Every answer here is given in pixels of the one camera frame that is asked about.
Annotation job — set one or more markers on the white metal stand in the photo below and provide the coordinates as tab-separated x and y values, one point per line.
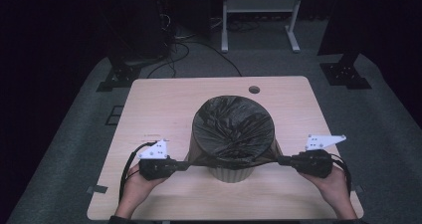
260	5

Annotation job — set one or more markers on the black stand base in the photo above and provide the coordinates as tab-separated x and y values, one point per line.
345	74
119	76

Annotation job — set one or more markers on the green plastic trash bin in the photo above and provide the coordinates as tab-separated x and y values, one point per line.
232	176

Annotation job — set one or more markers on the person's right hand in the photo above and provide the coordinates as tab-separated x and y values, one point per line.
333	185

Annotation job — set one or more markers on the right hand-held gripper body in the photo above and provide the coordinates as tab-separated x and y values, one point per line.
313	164

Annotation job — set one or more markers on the black plastic garbage bag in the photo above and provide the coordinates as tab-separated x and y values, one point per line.
232	127

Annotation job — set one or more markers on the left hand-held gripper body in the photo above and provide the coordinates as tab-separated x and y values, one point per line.
154	169

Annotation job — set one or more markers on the dark equipment cabinet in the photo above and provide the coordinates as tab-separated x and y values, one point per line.
139	21

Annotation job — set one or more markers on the person's left hand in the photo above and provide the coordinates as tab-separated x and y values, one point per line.
137	189

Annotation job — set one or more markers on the grey tape strip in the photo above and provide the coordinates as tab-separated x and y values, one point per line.
357	188
98	189

